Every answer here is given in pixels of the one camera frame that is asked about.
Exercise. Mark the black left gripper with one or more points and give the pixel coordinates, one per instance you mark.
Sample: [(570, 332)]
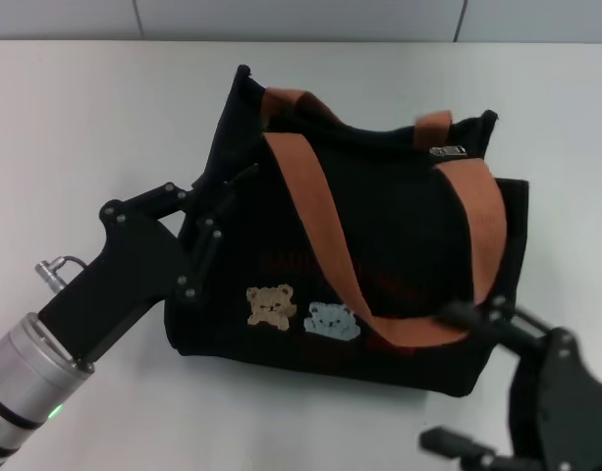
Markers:
[(133, 275)]

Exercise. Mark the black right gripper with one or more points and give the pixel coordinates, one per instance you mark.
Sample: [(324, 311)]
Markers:
[(565, 402)]

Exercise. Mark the silver zipper pull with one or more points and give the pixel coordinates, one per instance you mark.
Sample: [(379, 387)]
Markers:
[(448, 150)]

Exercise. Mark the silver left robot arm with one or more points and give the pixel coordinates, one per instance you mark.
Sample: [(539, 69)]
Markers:
[(25, 382)]

